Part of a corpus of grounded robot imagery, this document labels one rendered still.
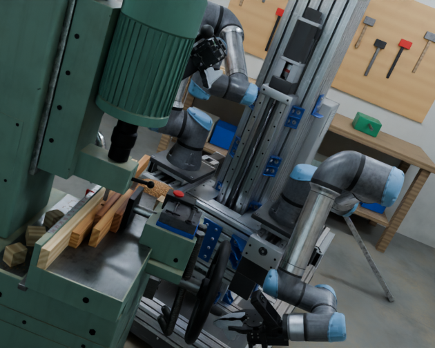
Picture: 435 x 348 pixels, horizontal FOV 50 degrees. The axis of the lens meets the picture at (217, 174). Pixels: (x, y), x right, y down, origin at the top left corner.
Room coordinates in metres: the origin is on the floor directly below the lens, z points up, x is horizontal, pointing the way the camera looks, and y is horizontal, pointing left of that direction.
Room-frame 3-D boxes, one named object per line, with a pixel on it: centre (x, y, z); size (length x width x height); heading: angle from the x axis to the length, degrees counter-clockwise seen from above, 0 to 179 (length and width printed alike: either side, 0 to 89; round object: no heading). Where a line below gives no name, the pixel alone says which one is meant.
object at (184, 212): (1.10, 0.05, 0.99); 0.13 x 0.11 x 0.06; 0
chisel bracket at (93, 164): (1.08, 0.27, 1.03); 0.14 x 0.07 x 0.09; 90
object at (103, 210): (1.08, 0.23, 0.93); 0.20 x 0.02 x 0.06; 0
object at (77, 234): (1.20, 0.25, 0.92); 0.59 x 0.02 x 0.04; 0
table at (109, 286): (1.09, 0.14, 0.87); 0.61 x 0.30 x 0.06; 0
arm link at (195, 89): (1.50, 0.14, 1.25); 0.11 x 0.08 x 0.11; 111
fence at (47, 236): (1.09, 0.28, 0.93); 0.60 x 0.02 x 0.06; 0
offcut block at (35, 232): (1.01, 0.37, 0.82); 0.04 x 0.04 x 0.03; 34
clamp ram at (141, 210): (1.09, 0.15, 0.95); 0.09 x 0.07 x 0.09; 0
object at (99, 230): (1.06, 0.21, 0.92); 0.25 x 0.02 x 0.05; 0
